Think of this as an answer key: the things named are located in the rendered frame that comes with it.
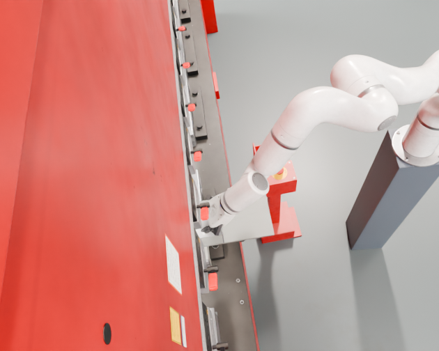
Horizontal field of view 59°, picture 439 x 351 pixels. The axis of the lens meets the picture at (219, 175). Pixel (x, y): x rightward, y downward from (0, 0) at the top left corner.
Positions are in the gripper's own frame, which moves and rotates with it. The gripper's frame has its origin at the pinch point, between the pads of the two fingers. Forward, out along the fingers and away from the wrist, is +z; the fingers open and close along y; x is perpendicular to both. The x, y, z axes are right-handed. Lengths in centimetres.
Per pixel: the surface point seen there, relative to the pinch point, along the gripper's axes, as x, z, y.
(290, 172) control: 45, -5, -28
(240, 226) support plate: 11.4, -5.2, 2.7
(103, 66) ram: -62, -74, 18
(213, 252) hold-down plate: 8.5, 9.7, 7.5
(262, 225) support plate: 17.4, -10.2, 3.8
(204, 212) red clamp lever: -15.3, -22.3, 8.2
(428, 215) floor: 163, -2, -24
